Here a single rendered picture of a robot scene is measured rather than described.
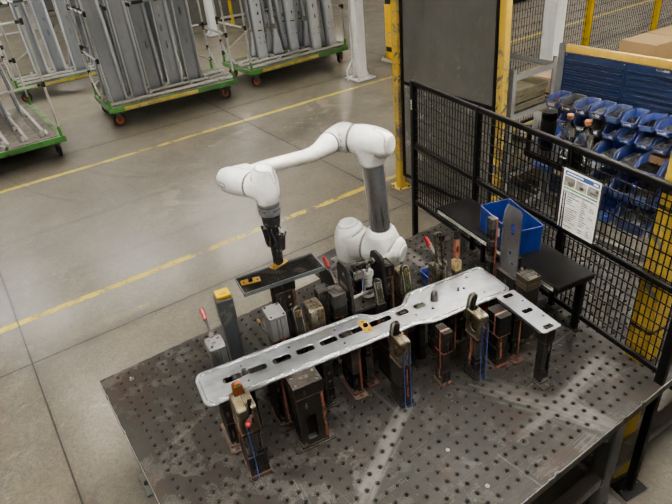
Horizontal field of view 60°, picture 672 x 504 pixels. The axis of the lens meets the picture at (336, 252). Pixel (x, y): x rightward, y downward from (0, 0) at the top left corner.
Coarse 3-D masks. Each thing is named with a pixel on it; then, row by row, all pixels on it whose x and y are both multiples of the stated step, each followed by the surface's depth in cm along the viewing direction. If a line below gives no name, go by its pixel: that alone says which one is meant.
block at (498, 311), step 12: (492, 312) 244; (504, 312) 243; (492, 324) 246; (504, 324) 242; (492, 336) 250; (504, 336) 248; (492, 348) 252; (504, 348) 251; (492, 360) 255; (504, 360) 255
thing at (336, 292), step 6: (330, 288) 252; (336, 288) 251; (330, 294) 248; (336, 294) 247; (342, 294) 247; (330, 300) 251; (336, 300) 247; (342, 300) 249; (330, 306) 253; (336, 306) 249; (342, 306) 250; (330, 312) 255; (336, 312) 250; (342, 312) 252; (330, 318) 260; (336, 318) 252; (342, 318) 255
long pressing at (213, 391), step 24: (432, 288) 258; (456, 288) 256; (480, 288) 255; (504, 288) 253; (384, 312) 246; (408, 312) 245; (432, 312) 244; (456, 312) 243; (312, 336) 237; (336, 336) 236; (360, 336) 235; (384, 336) 234; (240, 360) 229; (264, 360) 227; (288, 360) 226; (312, 360) 225; (216, 384) 218; (264, 384) 217
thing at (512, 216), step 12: (504, 216) 253; (516, 216) 245; (504, 228) 255; (516, 228) 248; (504, 240) 258; (516, 240) 250; (504, 252) 261; (516, 252) 253; (504, 264) 264; (516, 264) 255
